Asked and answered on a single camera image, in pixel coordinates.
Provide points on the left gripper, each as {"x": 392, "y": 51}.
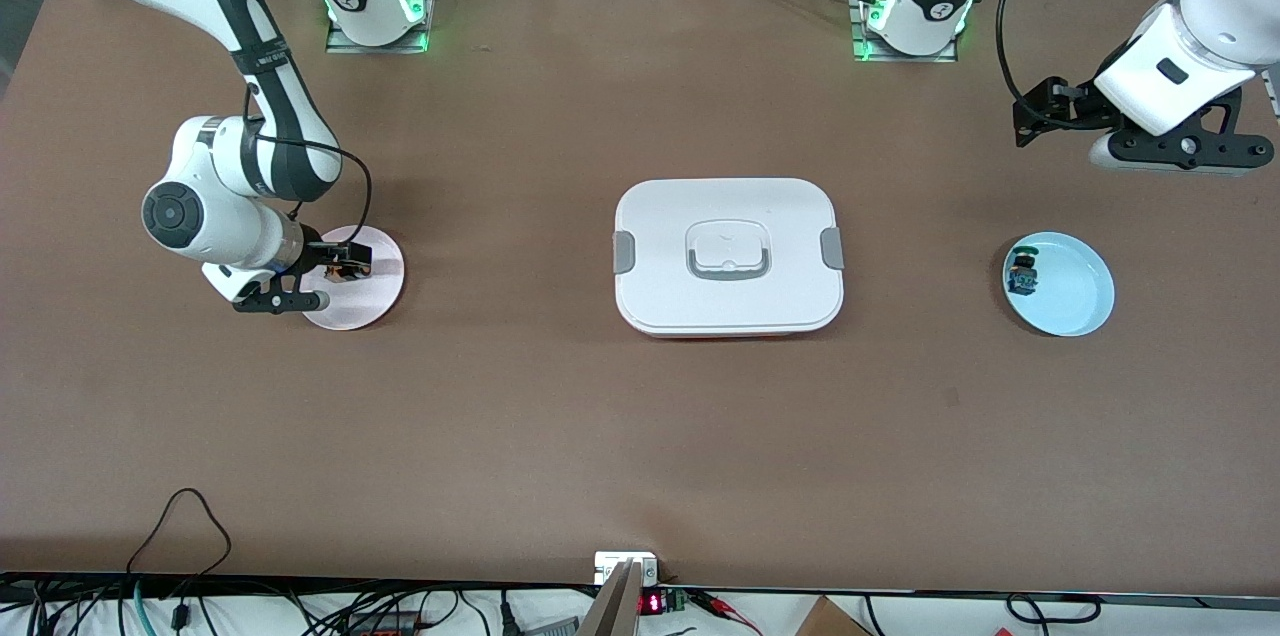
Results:
{"x": 1072, "y": 107}

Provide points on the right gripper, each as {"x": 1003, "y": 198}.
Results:
{"x": 318, "y": 256}

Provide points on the orange and black switch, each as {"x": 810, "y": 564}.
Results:
{"x": 352, "y": 273}

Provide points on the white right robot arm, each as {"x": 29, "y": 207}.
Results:
{"x": 175, "y": 211}

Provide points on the white lidded box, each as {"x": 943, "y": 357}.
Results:
{"x": 730, "y": 301}

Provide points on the pink round plate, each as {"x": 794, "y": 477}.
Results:
{"x": 370, "y": 301}

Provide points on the light blue round plate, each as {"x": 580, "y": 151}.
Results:
{"x": 1075, "y": 291}

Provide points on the grey metal bar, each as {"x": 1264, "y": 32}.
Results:
{"x": 612, "y": 611}

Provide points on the red digit display module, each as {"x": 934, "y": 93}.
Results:
{"x": 652, "y": 603}

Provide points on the brown cardboard piece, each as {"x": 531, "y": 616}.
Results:
{"x": 830, "y": 621}

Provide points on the black right camera bracket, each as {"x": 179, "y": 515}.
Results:
{"x": 270, "y": 298}

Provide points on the black camera bracket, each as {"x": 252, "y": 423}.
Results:
{"x": 270, "y": 298}
{"x": 1185, "y": 150}

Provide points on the black left camera bracket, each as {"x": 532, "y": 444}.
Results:
{"x": 1185, "y": 150}

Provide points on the green and blue switch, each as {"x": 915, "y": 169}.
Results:
{"x": 1023, "y": 274}

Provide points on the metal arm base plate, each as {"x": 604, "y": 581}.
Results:
{"x": 345, "y": 44}
{"x": 865, "y": 56}

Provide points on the small white switch box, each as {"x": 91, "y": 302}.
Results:
{"x": 610, "y": 564}

